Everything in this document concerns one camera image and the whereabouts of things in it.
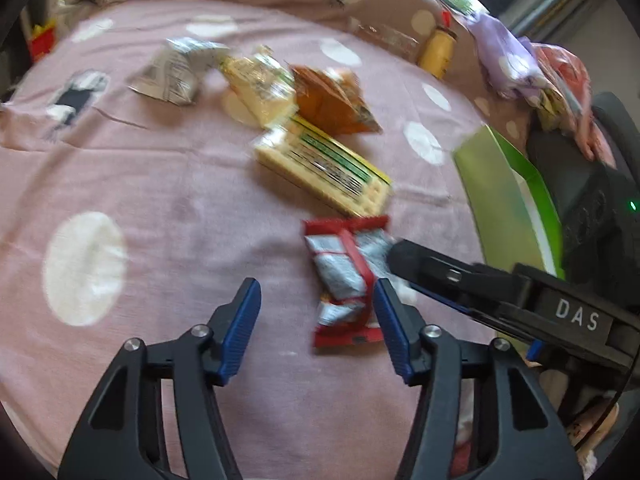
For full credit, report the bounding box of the orange snack packet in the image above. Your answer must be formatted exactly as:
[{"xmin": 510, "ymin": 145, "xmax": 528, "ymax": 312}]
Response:
[{"xmin": 290, "ymin": 64, "xmax": 383, "ymax": 136}]

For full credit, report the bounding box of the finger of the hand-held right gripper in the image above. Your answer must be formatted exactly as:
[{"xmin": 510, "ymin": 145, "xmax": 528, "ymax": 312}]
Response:
[{"xmin": 387, "ymin": 239, "xmax": 523, "ymax": 328}]

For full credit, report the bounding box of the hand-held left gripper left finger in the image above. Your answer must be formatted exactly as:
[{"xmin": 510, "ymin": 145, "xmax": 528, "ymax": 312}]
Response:
[{"xmin": 57, "ymin": 276, "xmax": 263, "ymax": 480}]

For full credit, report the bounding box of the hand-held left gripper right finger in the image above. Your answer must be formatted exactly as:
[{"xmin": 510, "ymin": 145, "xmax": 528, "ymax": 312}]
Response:
[{"xmin": 372, "ymin": 278, "xmax": 586, "ymax": 480}]

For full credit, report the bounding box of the pale yellow green-print snack packet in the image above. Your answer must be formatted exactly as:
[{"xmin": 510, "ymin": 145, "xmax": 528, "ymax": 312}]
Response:
[{"xmin": 219, "ymin": 46, "xmax": 301, "ymax": 128}]

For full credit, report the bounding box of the person's right hand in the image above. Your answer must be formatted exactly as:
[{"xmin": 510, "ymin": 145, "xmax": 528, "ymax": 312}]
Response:
[{"xmin": 537, "ymin": 365, "xmax": 621, "ymax": 463}]

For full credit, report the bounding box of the white snack packet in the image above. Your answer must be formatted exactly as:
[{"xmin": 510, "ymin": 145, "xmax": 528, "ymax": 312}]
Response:
[{"xmin": 129, "ymin": 36, "xmax": 231, "ymax": 107}]

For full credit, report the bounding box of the purple plastic bag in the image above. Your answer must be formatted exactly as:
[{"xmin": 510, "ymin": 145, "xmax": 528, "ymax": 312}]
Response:
[{"xmin": 465, "ymin": 10, "xmax": 543, "ymax": 103}]

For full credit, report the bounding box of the green cardboard box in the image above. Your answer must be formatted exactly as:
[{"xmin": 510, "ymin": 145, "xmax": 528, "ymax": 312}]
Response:
[{"xmin": 452, "ymin": 125, "xmax": 568, "ymax": 281}]

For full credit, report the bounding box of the red yellow small box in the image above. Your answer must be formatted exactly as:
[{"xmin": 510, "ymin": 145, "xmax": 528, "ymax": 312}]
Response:
[{"xmin": 27, "ymin": 17, "xmax": 58, "ymax": 63}]

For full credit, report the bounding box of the red snack packet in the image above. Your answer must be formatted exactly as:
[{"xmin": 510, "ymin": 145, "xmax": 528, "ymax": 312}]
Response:
[{"xmin": 300, "ymin": 214, "xmax": 401, "ymax": 350}]

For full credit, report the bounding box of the clear plastic bottle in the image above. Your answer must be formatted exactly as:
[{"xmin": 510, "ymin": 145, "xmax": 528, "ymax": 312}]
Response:
[{"xmin": 350, "ymin": 16, "xmax": 421, "ymax": 61}]

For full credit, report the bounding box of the soda cracker packet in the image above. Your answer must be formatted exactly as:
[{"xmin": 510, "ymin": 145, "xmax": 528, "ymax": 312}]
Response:
[{"xmin": 252, "ymin": 115, "xmax": 396, "ymax": 218}]

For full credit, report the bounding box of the grey metal pipe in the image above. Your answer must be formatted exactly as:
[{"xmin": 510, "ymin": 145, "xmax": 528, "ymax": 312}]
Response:
[{"xmin": 510, "ymin": 0, "xmax": 606, "ymax": 41}]

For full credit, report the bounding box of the pink orange plastic bag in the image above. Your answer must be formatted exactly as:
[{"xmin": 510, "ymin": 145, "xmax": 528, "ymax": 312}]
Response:
[{"xmin": 530, "ymin": 42, "xmax": 616, "ymax": 166}]

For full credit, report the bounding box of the yellow bottle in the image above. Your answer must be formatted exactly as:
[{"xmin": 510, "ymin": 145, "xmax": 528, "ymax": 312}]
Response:
[{"xmin": 417, "ymin": 10, "xmax": 458, "ymax": 80}]

